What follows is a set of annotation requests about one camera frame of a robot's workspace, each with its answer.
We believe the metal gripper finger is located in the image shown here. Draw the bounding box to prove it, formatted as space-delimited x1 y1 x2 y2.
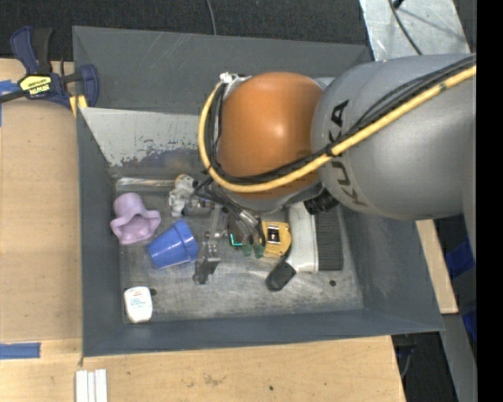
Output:
192 247 211 286
207 240 223 276

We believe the blue plastic cup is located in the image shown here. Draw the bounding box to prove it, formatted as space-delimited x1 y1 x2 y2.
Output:
145 218 200 271

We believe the white toy figure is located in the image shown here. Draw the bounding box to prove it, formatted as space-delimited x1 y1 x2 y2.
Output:
168 173 199 219

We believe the grey metal bin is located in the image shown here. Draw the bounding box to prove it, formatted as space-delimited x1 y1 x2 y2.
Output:
70 25 446 358

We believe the yellow box with black window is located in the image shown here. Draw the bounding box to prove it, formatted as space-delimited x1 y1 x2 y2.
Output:
258 219 293 260

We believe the black rounded plastic piece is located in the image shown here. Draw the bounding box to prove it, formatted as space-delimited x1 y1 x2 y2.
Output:
264 260 298 293

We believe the small white flat box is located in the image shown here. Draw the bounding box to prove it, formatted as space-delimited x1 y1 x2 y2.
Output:
122 286 154 324

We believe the pale purple toy vase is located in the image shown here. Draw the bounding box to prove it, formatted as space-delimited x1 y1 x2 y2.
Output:
109 192 163 246

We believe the black cylinder on white bracket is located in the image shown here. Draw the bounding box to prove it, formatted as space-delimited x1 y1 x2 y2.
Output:
303 191 341 216

